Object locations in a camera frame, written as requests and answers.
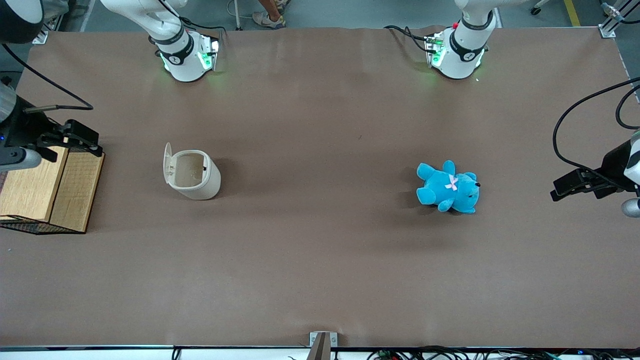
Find black left arm base cable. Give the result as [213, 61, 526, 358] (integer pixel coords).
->
[384, 24, 436, 55]

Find black tangled cable bundle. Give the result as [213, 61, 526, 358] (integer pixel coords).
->
[365, 346, 640, 360]

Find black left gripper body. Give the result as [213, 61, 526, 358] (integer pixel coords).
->
[602, 142, 636, 193]

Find aluminium frame profile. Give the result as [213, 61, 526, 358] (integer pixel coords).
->
[599, 0, 640, 39]

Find black wire mesh basket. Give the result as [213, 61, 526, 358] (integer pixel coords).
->
[0, 215, 85, 235]

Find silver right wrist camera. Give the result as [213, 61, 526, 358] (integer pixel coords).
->
[0, 147, 42, 172]

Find white trash can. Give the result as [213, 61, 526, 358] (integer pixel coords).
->
[163, 142, 222, 201]

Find short black looped cable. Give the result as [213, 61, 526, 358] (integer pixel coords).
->
[615, 85, 640, 131]

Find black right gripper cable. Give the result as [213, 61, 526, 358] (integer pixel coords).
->
[0, 42, 95, 111]

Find long black looped cable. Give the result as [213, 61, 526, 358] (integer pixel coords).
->
[552, 77, 640, 176]

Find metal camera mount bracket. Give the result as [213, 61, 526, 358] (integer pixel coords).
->
[309, 331, 339, 360]

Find wooden box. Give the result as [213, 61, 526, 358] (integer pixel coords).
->
[0, 145, 106, 234]

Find black right arm base cable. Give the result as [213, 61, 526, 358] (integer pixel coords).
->
[180, 16, 227, 38]

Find black arm base cable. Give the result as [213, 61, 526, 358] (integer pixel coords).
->
[384, 24, 436, 55]
[180, 16, 227, 38]

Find blue teddy bear plush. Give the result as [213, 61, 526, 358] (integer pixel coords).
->
[416, 160, 481, 215]

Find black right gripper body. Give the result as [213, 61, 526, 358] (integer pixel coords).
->
[0, 96, 61, 151]

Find person's shoe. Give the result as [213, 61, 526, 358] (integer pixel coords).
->
[251, 11, 287, 30]

